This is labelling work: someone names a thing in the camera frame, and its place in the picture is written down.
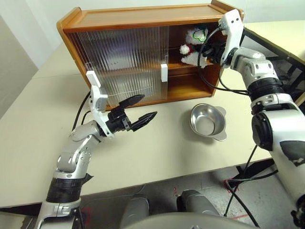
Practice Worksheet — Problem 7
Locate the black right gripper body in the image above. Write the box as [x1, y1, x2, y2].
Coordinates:
[208, 41, 227, 65]

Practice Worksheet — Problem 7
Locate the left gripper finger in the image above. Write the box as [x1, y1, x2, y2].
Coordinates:
[118, 94, 145, 109]
[130, 111, 158, 133]

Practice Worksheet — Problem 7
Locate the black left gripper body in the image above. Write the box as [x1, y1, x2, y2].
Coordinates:
[106, 106, 133, 135]

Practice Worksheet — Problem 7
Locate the white plush toy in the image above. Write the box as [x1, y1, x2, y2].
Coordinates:
[179, 26, 214, 70]

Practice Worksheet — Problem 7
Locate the white door handle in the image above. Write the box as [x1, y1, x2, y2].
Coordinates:
[86, 71, 101, 87]
[160, 63, 169, 82]

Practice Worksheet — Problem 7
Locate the ribbed clear sliding door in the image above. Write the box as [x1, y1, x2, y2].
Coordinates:
[71, 25, 170, 105]
[64, 27, 167, 111]

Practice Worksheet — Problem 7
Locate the wooden cabinet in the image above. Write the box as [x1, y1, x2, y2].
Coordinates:
[56, 0, 245, 111]

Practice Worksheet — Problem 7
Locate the grey rounded left robot leg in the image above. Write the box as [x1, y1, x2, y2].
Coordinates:
[119, 197, 150, 229]

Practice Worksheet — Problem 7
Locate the grey rounded robot leg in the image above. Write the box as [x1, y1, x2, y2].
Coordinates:
[176, 189, 219, 215]
[119, 197, 150, 229]

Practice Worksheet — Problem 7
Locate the grey rounded right robot leg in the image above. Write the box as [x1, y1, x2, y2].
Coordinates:
[176, 189, 219, 215]

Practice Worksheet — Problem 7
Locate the grey robot torso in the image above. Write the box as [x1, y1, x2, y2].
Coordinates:
[133, 212, 258, 229]

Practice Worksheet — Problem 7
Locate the black table leg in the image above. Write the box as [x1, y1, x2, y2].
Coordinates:
[234, 157, 278, 179]

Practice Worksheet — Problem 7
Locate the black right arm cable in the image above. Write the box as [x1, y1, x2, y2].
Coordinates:
[197, 26, 251, 95]

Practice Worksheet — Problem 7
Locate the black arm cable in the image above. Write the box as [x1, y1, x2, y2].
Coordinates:
[197, 26, 251, 95]
[71, 92, 93, 134]

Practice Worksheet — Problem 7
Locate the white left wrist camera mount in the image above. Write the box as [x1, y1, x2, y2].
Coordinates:
[90, 85, 115, 139]

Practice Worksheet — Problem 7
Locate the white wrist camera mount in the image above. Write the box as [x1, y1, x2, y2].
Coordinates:
[90, 85, 115, 139]
[218, 9, 245, 65]

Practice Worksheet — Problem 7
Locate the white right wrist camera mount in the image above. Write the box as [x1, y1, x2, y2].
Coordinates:
[218, 9, 245, 65]

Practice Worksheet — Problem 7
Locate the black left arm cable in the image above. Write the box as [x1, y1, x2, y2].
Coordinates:
[71, 92, 93, 134]

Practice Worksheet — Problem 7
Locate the beige table black frame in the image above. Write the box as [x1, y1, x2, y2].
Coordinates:
[238, 20, 305, 105]

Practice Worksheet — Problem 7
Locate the steel bowl with handles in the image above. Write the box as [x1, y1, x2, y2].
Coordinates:
[190, 103, 227, 142]

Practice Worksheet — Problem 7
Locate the white floor cable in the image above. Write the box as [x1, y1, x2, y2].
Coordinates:
[81, 183, 146, 208]

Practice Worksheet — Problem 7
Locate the black floor cable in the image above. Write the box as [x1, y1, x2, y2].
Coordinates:
[224, 144, 279, 227]

